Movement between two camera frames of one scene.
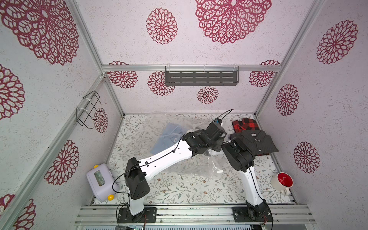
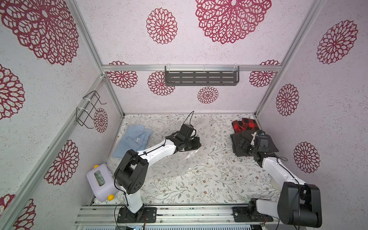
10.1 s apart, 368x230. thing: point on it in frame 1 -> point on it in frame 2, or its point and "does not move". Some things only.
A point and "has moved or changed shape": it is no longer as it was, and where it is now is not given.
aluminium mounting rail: [105, 215] does not move
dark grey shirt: [257, 141] does not move
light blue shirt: [173, 133] has moved or changed shape
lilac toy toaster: [103, 183] does not move
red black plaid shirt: [246, 124] does not move
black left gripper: [220, 143] -> [198, 144]
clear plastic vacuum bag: [174, 126] has moved or changed shape
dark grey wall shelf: [201, 75] does not move
